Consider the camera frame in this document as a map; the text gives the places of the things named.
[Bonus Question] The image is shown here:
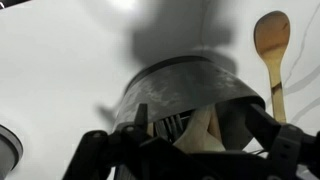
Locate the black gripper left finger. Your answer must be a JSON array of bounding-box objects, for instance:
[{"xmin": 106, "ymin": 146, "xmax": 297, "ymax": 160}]
[{"xmin": 62, "ymin": 103, "xmax": 150, "ymax": 180}]

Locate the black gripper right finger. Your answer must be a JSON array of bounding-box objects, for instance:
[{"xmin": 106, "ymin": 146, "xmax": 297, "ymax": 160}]
[{"xmin": 247, "ymin": 103, "xmax": 320, "ymax": 180}]

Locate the wooden spatula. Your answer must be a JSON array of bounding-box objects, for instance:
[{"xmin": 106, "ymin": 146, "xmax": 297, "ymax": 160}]
[{"xmin": 253, "ymin": 10, "xmax": 291, "ymax": 124}]

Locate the silver metal utensil holder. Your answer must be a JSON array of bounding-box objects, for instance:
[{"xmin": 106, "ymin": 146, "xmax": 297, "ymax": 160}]
[{"xmin": 113, "ymin": 55, "xmax": 268, "ymax": 153}]

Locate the black slotted utensil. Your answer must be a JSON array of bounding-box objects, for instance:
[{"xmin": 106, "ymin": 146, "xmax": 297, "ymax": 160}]
[{"xmin": 154, "ymin": 113, "xmax": 185, "ymax": 143}]

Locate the pale wooden spoon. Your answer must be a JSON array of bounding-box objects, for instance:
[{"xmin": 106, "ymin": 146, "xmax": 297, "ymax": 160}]
[{"xmin": 173, "ymin": 104, "xmax": 228, "ymax": 154}]

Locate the glass jar with metal rim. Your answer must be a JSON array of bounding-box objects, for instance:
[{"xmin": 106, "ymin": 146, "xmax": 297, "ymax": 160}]
[{"xmin": 0, "ymin": 124, "xmax": 24, "ymax": 180}]

